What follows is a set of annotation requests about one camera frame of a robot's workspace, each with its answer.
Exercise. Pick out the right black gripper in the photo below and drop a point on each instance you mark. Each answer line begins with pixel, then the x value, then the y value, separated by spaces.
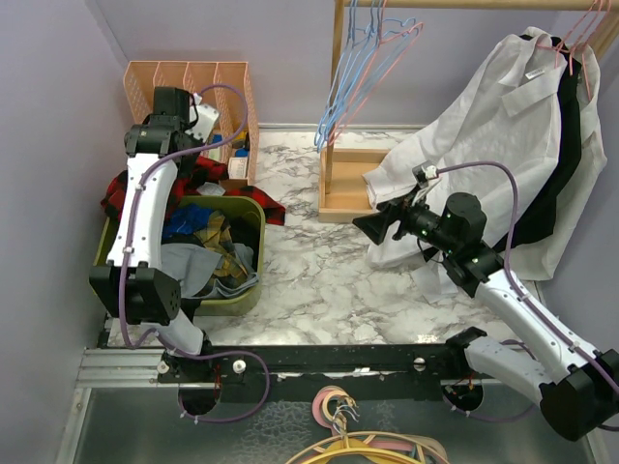
pixel 376 225

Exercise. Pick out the red black plaid shirt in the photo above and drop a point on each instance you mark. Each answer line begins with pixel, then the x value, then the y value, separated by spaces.
pixel 205 171

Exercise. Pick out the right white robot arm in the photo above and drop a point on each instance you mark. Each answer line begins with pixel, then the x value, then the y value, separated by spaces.
pixel 574 384

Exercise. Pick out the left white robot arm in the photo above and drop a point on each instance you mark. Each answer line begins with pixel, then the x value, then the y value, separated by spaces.
pixel 130 282

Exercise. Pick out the white hanging shirt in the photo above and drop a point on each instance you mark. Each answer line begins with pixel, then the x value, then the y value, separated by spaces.
pixel 456 141

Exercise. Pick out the pink hanger holding shirts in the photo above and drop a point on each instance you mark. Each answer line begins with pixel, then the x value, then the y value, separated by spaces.
pixel 595 14

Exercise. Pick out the wooden clothes rack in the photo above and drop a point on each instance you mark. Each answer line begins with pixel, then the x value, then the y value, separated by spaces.
pixel 341 188

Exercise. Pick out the olive green laundry bin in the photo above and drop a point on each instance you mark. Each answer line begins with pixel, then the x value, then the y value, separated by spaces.
pixel 248 227

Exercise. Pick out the yellow plaid cloth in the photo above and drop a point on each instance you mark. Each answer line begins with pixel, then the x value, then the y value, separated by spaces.
pixel 225 241

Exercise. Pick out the black hanging garment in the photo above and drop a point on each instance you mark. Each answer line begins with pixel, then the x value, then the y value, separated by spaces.
pixel 535 133

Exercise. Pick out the pile of coloured hangers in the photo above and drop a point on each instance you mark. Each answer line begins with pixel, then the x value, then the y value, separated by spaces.
pixel 333 408

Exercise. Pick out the blue cloth in bin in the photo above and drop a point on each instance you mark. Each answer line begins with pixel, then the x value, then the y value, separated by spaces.
pixel 186 220

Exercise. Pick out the pink mesh file organizer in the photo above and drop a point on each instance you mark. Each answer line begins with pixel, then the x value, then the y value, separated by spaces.
pixel 225 85

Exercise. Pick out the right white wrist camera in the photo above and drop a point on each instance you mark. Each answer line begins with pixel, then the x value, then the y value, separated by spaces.
pixel 424 173

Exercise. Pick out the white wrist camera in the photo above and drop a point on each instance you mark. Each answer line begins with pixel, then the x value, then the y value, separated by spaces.
pixel 424 173
pixel 203 119

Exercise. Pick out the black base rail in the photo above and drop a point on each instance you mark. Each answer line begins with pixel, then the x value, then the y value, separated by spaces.
pixel 297 372

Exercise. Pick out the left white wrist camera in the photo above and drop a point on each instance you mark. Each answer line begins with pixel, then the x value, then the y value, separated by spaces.
pixel 203 119

